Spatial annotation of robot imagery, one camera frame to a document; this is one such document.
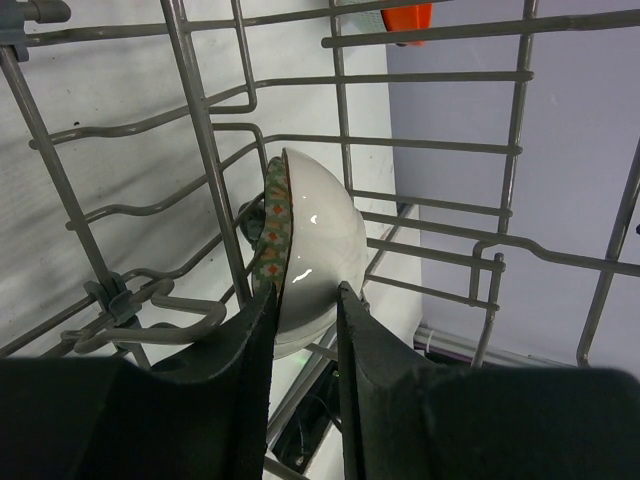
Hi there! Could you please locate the grey wire dish rack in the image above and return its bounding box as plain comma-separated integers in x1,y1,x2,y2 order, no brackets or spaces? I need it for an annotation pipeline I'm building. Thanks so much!
1,1,639,479

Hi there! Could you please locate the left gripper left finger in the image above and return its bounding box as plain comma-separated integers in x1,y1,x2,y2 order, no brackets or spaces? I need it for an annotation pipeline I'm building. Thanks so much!
1,285,278,479

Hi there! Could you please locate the small white bowl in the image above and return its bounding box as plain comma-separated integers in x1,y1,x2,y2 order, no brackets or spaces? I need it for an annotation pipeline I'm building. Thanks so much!
251,148,367,358

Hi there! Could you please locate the small orange bowl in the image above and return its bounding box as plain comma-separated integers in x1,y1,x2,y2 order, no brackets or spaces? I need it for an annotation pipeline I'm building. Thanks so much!
382,3,433,32

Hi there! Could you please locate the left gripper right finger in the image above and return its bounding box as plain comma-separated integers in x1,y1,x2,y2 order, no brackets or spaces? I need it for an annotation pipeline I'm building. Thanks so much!
337,283,639,479

